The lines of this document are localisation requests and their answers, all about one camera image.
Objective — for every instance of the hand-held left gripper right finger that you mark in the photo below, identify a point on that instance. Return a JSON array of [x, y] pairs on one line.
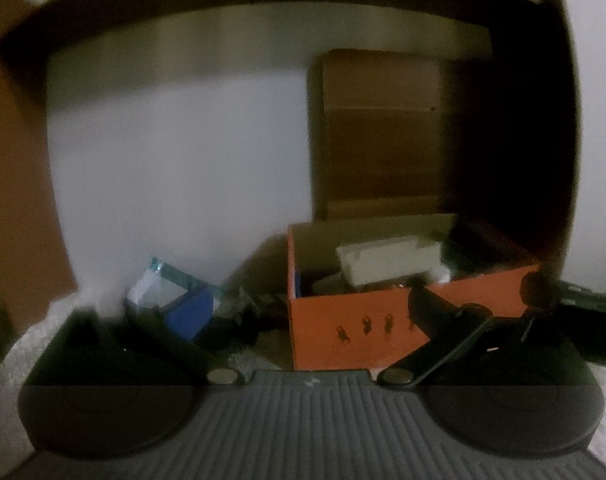
[[443, 317]]

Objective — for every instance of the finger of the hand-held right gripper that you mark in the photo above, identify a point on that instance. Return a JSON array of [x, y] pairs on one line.
[[535, 290]]

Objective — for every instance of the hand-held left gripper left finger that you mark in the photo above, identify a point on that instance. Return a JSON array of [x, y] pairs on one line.
[[190, 312]]

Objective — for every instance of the white and teal packet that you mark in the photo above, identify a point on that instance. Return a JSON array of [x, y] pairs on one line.
[[150, 292]]

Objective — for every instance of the orange cardboard box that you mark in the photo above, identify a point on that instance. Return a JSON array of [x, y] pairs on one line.
[[363, 320]]

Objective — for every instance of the dark crumpled wrapper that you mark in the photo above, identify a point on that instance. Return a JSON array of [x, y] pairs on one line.
[[255, 312]]

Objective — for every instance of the white foam box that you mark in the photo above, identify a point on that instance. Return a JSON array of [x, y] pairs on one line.
[[383, 260]]

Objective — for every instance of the dark object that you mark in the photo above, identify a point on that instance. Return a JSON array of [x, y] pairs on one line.
[[323, 282]]

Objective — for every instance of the brown wooden side panel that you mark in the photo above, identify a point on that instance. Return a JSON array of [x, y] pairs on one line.
[[13, 160]]

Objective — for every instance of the dark wooden shelf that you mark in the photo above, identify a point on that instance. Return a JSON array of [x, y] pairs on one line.
[[133, 5]]

